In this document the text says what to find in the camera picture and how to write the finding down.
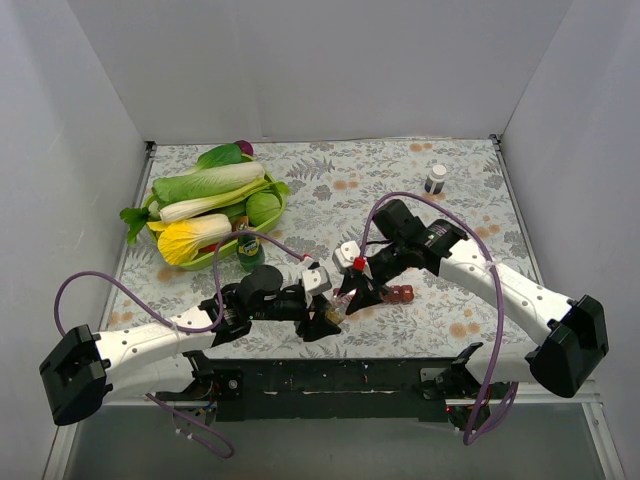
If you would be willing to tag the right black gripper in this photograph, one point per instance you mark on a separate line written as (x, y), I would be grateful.
(368, 278)

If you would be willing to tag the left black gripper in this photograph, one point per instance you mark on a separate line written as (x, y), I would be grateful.
(310, 310)

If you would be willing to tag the clear yellow pill bottle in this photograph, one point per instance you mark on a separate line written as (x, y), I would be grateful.
(336, 311)

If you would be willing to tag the red weekly pill organizer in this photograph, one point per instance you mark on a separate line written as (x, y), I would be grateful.
(399, 295)

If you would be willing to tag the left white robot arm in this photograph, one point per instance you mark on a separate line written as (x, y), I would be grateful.
(86, 368)

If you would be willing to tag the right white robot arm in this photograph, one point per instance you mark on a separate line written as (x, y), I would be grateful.
(569, 337)

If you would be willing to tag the green glass bottle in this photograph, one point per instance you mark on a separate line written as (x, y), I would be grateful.
(249, 250)

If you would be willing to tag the round green cabbage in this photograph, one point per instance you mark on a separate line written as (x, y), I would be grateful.
(262, 206)

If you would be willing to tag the blue white-capped pill bottle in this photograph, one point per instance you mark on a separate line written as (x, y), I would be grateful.
(435, 180)

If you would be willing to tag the yellow-leaf cabbage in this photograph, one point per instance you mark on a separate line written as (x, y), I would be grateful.
(181, 241)

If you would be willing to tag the green plastic basket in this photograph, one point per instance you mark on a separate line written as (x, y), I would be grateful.
(137, 219)

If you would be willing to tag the white-stemmed bok choy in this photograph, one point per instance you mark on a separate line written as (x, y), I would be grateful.
(191, 208)

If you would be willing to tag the large napa cabbage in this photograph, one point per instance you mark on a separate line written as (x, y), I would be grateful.
(206, 183)

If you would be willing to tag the purple onion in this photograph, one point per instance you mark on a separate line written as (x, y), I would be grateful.
(245, 147)

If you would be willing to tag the dark green leafy vegetable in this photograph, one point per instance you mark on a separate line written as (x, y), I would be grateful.
(222, 155)

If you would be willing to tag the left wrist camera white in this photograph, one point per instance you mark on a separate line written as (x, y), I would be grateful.
(316, 281)

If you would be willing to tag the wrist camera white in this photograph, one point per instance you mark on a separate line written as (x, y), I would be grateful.
(348, 255)
(316, 281)

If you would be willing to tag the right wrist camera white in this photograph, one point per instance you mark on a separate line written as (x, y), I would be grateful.
(348, 255)

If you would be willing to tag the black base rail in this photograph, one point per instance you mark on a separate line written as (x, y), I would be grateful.
(426, 389)

